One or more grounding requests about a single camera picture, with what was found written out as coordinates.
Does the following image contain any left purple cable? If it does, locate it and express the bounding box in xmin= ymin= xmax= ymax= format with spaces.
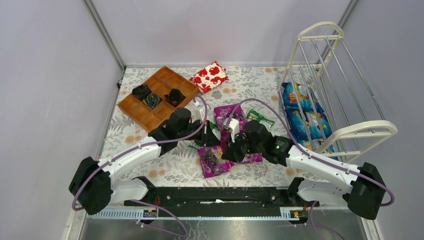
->
xmin=71 ymin=95 xmax=209 ymax=212

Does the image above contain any black orange rolled cloth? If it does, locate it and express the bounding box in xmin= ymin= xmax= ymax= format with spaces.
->
xmin=164 ymin=88 xmax=186 ymax=107

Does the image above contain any black yellow rolled cloth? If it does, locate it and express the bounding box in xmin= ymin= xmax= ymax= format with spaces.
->
xmin=142 ymin=93 xmax=163 ymax=110

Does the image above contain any purple candy bag carried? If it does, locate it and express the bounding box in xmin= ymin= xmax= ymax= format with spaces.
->
xmin=221 ymin=136 xmax=263 ymax=164

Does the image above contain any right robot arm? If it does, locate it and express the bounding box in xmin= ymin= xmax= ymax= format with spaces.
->
xmin=222 ymin=118 xmax=389 ymax=220

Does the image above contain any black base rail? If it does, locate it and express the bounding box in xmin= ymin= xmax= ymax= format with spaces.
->
xmin=138 ymin=176 xmax=313 ymax=218

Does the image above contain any black rolled cloth left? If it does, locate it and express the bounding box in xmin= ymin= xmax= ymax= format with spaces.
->
xmin=131 ymin=84 xmax=152 ymax=101

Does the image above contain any white metal shelf rack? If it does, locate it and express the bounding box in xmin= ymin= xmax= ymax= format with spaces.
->
xmin=277 ymin=21 xmax=398 ymax=163

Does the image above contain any red floral folded cloth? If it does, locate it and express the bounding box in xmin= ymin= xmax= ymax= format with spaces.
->
xmin=189 ymin=61 xmax=229 ymax=94

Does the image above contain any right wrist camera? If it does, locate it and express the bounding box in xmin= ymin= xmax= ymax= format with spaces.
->
xmin=224 ymin=118 xmax=240 ymax=143

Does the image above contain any purple candy bag front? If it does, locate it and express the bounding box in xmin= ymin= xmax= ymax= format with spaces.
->
xmin=197 ymin=145 xmax=234 ymax=179

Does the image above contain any green candy bag right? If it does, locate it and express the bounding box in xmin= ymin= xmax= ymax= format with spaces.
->
xmin=247 ymin=109 xmax=275 ymax=130

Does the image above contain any purple candy bag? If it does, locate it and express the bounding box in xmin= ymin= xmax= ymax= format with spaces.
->
xmin=213 ymin=104 xmax=248 ymax=132
xmin=197 ymin=145 xmax=234 ymax=179

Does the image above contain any green candy bag left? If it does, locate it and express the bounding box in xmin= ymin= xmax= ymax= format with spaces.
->
xmin=188 ymin=120 xmax=222 ymax=150

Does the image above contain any blue candy bag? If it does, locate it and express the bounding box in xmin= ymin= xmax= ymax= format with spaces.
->
xmin=281 ymin=82 xmax=324 ymax=113
xmin=285 ymin=108 xmax=333 ymax=150

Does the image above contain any green candy bag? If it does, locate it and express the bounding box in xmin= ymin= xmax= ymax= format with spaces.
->
xmin=188 ymin=120 xmax=222 ymax=150
xmin=247 ymin=109 xmax=275 ymax=130

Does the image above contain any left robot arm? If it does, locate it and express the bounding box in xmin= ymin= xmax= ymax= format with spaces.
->
xmin=68 ymin=108 xmax=220 ymax=215

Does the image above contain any upper blue candy bag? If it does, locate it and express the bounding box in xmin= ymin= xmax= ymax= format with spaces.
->
xmin=281 ymin=82 xmax=324 ymax=113

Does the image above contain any lower blue candy bag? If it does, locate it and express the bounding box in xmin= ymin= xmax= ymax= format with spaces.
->
xmin=285 ymin=108 xmax=333 ymax=150

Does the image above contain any purple candy bag top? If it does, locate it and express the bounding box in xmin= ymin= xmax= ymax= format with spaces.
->
xmin=213 ymin=104 xmax=248 ymax=132

